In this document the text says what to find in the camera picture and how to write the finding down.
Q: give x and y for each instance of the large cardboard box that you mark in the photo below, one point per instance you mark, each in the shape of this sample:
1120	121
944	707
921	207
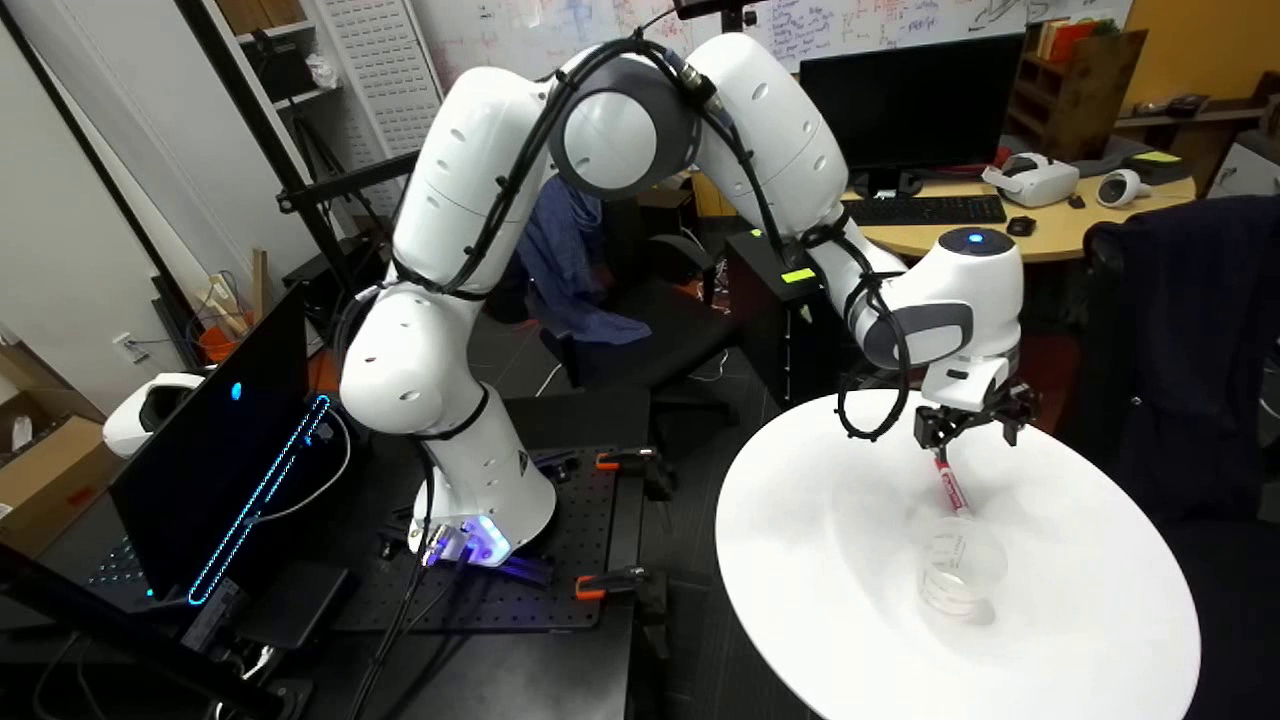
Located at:
45	482

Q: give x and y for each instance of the orange black clamp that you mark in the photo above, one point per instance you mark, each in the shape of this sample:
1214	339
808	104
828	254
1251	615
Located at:
624	460
593	587

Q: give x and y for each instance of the blue jacket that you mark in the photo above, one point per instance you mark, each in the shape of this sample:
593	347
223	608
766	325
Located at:
572	265

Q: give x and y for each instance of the black office chair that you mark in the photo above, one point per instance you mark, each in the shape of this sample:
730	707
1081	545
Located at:
666	334

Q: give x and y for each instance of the black computer tower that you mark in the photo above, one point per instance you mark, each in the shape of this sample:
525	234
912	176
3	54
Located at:
786	334
203	465

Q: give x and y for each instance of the dark jacket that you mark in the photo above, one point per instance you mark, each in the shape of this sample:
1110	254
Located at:
1184	363

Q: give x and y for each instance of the white VR headset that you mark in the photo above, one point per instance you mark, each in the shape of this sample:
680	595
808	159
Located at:
1035	180

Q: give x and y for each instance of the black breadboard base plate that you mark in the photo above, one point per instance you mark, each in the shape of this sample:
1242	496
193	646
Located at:
534	664

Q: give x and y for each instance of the wooden desk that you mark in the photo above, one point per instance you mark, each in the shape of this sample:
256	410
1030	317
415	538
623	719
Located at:
1066	239

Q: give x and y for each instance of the white round device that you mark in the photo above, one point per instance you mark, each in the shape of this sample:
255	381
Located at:
141	413

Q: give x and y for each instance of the black computer mouse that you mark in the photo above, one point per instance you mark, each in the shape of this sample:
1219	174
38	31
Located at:
1022	227

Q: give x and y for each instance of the wooden shelf unit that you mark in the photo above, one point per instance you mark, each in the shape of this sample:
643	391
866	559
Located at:
1081	93

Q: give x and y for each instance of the white wall outlet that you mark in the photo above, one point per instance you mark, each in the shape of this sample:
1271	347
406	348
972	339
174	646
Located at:
129	347

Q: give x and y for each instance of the white VR controller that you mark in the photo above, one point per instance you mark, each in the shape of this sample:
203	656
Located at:
1120	185

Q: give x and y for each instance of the red marker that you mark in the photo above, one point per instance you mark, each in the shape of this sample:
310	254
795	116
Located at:
950	482

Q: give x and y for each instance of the black tripod bar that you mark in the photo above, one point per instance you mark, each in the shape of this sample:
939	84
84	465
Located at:
82	606

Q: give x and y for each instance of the grey box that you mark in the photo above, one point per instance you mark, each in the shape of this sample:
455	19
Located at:
1244	166

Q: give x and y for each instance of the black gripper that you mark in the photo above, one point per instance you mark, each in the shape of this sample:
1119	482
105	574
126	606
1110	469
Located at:
970	410

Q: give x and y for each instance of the black metal shelf frame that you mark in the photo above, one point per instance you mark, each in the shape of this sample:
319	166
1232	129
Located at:
246	112

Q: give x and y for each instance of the black keyboard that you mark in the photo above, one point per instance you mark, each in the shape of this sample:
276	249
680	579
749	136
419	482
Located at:
935	211

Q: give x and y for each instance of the whiteboard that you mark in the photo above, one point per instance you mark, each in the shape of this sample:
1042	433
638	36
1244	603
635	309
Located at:
866	25

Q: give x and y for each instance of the black computer monitor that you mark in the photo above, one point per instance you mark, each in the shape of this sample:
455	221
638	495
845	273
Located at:
921	104

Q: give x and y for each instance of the white perforated panel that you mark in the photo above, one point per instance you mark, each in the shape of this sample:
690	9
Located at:
374	65

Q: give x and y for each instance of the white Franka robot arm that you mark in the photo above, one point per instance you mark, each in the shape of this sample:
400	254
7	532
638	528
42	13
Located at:
455	174

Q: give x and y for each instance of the black power brick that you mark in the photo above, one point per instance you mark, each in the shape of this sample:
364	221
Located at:
300	603

